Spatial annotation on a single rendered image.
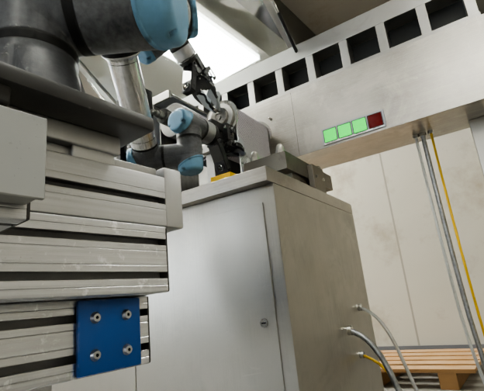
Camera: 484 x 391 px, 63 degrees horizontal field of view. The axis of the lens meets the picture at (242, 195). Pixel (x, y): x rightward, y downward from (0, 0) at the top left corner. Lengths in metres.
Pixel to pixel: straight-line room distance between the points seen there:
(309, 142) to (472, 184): 2.09
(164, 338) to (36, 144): 0.93
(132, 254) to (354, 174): 3.42
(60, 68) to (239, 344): 0.76
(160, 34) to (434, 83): 1.19
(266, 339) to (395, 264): 2.71
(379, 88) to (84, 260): 1.36
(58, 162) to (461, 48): 1.42
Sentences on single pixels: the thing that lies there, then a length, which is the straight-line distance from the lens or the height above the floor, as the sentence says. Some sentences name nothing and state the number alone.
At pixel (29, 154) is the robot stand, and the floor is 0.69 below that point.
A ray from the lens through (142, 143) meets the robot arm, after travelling 1.15.
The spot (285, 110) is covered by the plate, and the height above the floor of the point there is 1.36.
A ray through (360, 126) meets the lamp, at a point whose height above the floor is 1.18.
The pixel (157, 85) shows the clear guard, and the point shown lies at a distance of 2.24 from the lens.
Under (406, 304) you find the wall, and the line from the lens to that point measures 3.63.
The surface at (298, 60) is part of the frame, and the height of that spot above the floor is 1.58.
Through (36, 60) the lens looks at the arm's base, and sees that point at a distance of 0.55.
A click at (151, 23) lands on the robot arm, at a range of 0.57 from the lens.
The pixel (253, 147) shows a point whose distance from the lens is 1.54.
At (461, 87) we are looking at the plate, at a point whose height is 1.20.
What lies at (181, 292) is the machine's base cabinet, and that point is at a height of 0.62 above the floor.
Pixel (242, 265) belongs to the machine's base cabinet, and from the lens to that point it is 1.03.
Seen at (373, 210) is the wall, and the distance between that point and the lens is 3.72.
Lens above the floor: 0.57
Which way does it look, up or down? 15 degrees up
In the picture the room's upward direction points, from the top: 6 degrees counter-clockwise
